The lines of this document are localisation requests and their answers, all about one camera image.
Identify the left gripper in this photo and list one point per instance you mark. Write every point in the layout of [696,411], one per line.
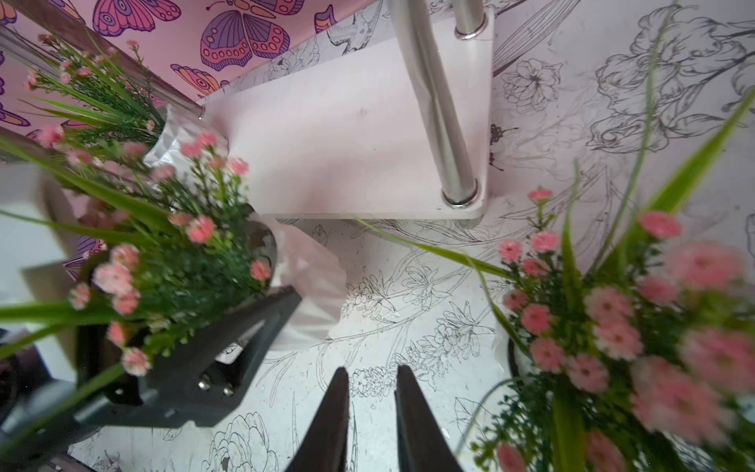
[202,382]

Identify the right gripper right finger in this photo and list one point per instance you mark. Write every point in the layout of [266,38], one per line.
[420,444]

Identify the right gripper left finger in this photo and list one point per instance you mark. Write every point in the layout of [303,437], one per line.
[324,447]

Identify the white two-tier rack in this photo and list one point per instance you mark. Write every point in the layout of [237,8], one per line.
[398,130]

